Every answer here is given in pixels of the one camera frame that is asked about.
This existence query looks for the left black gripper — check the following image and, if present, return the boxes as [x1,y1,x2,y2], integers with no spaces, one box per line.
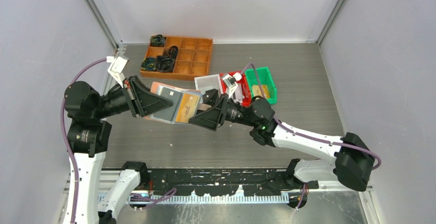
[94,73,173,117]

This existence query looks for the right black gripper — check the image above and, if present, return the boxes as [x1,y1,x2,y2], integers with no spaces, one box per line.
[188,88,258,130]

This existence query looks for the orange credit card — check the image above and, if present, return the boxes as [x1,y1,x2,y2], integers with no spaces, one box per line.
[175,92,202,123]

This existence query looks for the pink leather card holder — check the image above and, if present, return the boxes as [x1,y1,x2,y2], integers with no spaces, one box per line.
[145,82,211,124]

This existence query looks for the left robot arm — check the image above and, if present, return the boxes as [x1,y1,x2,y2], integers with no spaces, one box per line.
[62,76,173,223]

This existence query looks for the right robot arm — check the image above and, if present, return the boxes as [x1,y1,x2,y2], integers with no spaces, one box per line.
[189,90,379,192]

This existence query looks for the white plastic bin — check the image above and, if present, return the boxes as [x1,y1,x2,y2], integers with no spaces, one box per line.
[194,74,223,95]

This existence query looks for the clear packets in red bin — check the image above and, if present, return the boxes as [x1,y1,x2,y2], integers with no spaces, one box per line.
[232,83,245,103]

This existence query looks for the red plastic bin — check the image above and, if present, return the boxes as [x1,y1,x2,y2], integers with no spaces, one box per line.
[219,71,251,107]

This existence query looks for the yellow packet in green bin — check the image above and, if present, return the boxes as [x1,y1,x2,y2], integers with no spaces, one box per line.
[252,84,270,99]

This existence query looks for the orange compartment tray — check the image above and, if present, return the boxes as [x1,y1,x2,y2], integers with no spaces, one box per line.
[139,34,213,81]

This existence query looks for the green plastic bin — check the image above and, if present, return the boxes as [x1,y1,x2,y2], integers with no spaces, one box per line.
[244,67,277,105]

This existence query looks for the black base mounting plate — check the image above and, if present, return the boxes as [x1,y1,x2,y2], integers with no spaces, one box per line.
[136,169,303,197]

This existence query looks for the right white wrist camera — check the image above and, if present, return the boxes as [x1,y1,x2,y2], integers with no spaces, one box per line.
[221,72,242,98]

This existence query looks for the green black strap left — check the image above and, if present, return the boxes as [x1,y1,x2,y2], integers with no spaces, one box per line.
[141,57,157,72]

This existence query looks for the large black strap bundle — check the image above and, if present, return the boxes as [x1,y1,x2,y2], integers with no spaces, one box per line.
[155,55,176,73]

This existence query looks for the black strap top compartment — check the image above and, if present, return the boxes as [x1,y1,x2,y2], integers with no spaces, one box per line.
[150,34,167,47]

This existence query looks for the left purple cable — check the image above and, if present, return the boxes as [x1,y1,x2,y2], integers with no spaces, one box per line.
[60,58,178,224]

